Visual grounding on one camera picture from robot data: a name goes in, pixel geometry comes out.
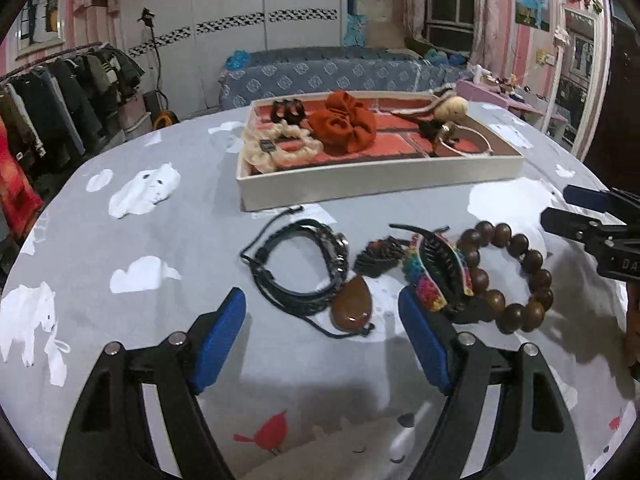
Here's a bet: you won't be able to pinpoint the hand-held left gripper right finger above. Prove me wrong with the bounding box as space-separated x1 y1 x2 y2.
397 285 586 480

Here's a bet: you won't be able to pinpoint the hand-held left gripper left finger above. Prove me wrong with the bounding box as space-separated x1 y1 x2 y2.
57 287 247 480

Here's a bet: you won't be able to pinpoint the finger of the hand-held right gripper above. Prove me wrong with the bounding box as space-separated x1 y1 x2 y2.
540 206 640 261
564 185 640 226

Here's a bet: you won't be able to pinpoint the brown wooden bead bracelet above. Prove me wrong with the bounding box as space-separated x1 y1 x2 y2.
457 220 555 336

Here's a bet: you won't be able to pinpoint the brown teardrop pendant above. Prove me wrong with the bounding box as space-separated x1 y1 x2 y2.
330 275 376 336

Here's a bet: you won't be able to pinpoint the black hair claw colourful crochet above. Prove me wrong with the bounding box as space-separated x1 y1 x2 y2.
389 222 496 325

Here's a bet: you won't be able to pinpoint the black braided cord ornament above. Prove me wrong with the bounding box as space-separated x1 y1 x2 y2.
354 236 408 279

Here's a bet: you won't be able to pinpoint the cream and black bangle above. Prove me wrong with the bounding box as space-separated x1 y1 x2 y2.
419 119 493 159

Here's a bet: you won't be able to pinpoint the black cord bracelet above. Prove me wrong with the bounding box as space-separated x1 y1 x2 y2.
240 206 352 318

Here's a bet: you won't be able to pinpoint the beige hair clip with pompom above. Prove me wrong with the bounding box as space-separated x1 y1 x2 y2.
390 85 469 122

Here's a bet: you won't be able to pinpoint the cream tray with red lining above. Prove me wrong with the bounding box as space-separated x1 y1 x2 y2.
236 89 526 212

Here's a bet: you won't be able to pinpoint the beige fluffy scrunchie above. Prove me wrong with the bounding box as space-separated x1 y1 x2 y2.
242 121 326 173

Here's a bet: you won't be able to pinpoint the orange fabric scrunchie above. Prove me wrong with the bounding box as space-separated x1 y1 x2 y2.
306 91 377 153

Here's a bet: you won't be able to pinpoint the dark brown hair claw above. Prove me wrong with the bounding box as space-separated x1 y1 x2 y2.
270 99 307 125

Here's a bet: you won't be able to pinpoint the person's right hand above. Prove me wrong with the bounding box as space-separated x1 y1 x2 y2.
622 282 640 368

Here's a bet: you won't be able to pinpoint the pink desk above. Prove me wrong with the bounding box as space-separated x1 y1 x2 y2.
456 77 568 133

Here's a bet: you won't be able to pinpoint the white framed standing mirror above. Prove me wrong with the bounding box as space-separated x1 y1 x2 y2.
550 2 613 161

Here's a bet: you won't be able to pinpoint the blue plush toys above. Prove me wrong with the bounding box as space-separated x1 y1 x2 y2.
425 46 466 68

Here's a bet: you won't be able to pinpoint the window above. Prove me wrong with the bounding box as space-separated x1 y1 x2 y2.
425 0 476 53

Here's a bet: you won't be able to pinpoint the beige folded bedding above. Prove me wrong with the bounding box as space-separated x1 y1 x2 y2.
357 0 402 48

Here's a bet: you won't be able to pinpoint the bed with blue patterned cover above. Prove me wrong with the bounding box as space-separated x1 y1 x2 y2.
218 46 473 111

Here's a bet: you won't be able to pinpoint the turquoise cloth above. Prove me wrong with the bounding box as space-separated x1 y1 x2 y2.
345 0 368 46

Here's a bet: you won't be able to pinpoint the row of hanging clothes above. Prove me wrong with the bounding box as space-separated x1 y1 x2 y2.
0 45 146 241

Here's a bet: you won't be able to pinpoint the metal clothes rack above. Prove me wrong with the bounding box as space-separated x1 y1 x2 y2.
0 42 108 83

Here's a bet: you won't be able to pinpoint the black garment steamer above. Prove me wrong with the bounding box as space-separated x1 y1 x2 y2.
137 7 180 128

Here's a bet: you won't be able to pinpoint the framed wedding picture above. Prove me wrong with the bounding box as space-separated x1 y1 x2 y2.
15 0 68 53

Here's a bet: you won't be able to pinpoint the wall poster of couple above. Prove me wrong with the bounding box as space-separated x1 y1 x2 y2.
514 0 551 33

